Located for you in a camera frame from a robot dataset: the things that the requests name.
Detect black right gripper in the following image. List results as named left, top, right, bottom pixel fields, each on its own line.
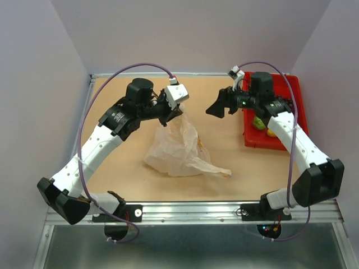
left=205, top=81, right=259, bottom=118

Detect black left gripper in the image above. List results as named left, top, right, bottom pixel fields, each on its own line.
left=139, top=88, right=183, bottom=127

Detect green fake custard apple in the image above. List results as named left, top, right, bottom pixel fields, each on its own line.
left=252, top=117, right=266, bottom=131

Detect white plastic bag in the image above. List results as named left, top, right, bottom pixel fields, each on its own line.
left=143, top=105, right=232, bottom=178

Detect yellow fake lemon fruit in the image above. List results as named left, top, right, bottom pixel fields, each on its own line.
left=266, top=129, right=277, bottom=138

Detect dark purple fake grapes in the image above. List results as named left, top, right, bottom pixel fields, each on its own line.
left=276, top=95, right=295, bottom=114

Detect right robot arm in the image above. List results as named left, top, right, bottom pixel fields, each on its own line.
left=206, top=72, right=344, bottom=219

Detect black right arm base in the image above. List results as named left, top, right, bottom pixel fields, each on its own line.
left=240, top=202, right=292, bottom=221

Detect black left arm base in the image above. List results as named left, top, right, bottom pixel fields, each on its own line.
left=92, top=204, right=143, bottom=223

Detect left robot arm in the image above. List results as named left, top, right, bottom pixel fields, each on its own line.
left=37, top=78, right=189, bottom=225

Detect red plastic tray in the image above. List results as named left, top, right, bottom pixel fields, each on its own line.
left=241, top=71, right=310, bottom=151

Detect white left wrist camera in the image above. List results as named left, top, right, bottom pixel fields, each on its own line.
left=164, top=77, right=189, bottom=110

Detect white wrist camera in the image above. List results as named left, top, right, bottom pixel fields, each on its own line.
left=228, top=66, right=245, bottom=90
left=164, top=77, right=189, bottom=110

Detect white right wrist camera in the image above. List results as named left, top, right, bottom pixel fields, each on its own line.
left=228, top=66, right=245, bottom=90

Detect aluminium front rail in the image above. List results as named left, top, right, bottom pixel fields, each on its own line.
left=44, top=199, right=345, bottom=225

